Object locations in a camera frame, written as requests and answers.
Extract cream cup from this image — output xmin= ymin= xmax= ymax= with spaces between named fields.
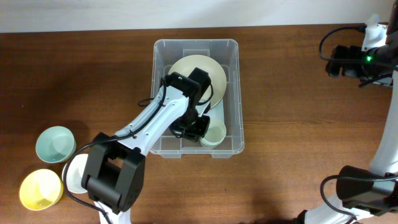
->
xmin=200 ymin=120 xmax=226 ymax=143

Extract cream bowl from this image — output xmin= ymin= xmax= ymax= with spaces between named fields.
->
xmin=168 ymin=55 xmax=227 ymax=109

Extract green cup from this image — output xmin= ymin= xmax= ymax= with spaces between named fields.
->
xmin=200 ymin=141 xmax=221 ymax=149

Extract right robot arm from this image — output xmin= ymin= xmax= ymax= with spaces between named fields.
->
xmin=293 ymin=17 xmax=397 ymax=223

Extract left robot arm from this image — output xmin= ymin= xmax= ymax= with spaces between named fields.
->
xmin=81 ymin=68 xmax=212 ymax=223

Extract white label in container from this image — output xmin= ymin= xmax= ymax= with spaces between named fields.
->
xmin=207 ymin=100 xmax=225 ymax=123

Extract clear plastic storage container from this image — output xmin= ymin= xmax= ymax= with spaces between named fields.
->
xmin=150 ymin=39 xmax=244 ymax=158

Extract small white bowl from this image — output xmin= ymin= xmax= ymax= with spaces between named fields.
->
xmin=67 ymin=154 xmax=88 ymax=194

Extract small green bowl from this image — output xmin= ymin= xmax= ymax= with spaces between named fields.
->
xmin=35 ymin=126 xmax=76 ymax=164

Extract small yellow bowl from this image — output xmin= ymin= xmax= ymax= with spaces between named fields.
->
xmin=19 ymin=169 xmax=63 ymax=211

